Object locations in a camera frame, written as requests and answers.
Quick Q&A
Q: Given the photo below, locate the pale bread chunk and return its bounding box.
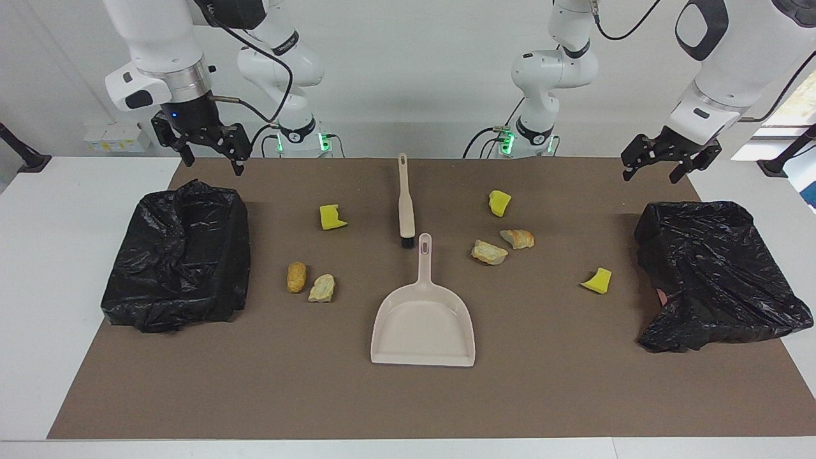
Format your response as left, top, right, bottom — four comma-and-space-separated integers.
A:
471, 240, 509, 266
308, 273, 336, 303

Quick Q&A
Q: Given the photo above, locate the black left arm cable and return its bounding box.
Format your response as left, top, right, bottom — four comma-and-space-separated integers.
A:
590, 0, 816, 123

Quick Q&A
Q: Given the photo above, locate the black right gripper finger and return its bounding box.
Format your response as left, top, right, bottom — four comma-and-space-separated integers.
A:
214, 122, 251, 176
151, 113, 195, 168

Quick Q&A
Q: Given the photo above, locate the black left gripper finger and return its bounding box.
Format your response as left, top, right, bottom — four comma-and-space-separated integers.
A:
669, 143, 723, 184
622, 135, 664, 182

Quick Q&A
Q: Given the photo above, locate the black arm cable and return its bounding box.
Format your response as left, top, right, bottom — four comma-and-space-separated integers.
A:
191, 0, 295, 125
590, 0, 816, 123

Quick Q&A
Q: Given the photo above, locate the black base power cable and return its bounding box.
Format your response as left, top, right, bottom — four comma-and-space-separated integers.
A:
247, 123, 281, 158
463, 96, 530, 159

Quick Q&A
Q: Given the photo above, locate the black camera stand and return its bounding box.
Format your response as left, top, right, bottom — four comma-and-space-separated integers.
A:
0, 122, 52, 174
757, 124, 816, 178

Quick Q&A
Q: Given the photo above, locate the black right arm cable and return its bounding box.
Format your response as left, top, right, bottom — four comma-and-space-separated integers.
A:
191, 0, 295, 125

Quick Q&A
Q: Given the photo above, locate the beige plastic dustpan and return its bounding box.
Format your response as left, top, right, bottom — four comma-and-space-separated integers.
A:
371, 233, 476, 368

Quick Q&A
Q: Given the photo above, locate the brown table mat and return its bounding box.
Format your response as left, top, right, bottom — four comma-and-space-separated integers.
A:
47, 157, 816, 441

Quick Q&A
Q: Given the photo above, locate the black trash bag bin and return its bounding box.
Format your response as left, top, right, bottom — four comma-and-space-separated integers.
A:
101, 178, 252, 333
634, 201, 815, 353

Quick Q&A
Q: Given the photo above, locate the beige hand brush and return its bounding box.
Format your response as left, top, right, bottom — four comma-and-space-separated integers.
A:
397, 153, 416, 249

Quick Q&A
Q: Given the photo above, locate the white wall socket box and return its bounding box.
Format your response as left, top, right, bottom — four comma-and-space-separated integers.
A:
83, 121, 154, 154

